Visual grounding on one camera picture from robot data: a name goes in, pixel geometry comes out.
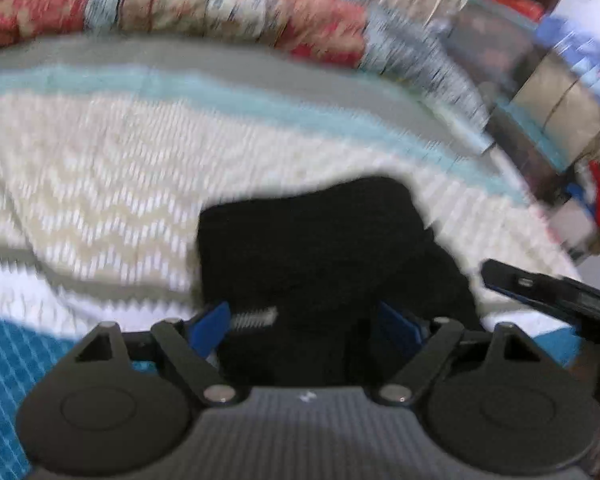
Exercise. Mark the black pants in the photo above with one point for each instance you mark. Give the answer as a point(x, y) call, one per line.
point(305, 240)

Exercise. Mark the cream zigzag striped blanket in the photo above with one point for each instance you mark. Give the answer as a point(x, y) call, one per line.
point(130, 170)

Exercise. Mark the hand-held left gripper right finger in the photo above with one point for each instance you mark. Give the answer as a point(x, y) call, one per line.
point(400, 330)

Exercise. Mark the teal patterned bedsheet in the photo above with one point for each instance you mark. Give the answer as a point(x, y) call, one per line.
point(15, 375)

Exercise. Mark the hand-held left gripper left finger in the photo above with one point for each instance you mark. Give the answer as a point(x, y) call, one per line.
point(209, 329)

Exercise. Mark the cluttered bedside shelf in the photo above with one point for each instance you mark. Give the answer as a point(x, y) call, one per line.
point(555, 85)

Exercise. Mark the red patterned quilt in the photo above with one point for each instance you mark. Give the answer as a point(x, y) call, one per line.
point(220, 0)

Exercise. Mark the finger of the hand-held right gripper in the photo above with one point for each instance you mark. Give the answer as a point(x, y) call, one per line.
point(515, 280)

